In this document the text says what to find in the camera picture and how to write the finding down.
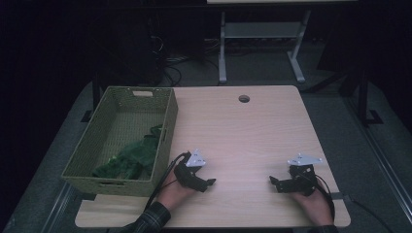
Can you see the person's left hand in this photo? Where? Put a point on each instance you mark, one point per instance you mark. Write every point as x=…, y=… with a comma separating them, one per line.
x=175, y=197

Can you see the white metal desk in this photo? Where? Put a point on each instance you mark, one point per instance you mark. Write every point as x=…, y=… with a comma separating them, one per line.
x=259, y=29

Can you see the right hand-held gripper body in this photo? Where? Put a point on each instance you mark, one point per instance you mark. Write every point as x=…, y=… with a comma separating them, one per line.
x=302, y=181

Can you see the green cloth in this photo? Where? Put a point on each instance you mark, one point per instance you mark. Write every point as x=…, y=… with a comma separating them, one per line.
x=136, y=155

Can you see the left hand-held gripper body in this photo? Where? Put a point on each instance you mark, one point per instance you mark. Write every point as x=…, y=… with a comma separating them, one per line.
x=188, y=176

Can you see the person's right hand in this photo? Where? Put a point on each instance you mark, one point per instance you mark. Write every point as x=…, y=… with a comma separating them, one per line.
x=314, y=207

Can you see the grey tape strip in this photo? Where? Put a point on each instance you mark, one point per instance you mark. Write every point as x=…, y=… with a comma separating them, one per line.
x=338, y=195

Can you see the metal floor rail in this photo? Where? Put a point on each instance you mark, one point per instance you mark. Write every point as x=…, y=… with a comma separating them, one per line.
x=382, y=155
x=56, y=207

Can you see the green woven basket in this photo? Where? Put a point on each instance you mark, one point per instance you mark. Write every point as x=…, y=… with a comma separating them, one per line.
x=97, y=129

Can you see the black metal stand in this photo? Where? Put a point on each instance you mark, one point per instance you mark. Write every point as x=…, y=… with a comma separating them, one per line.
x=95, y=93
x=363, y=97

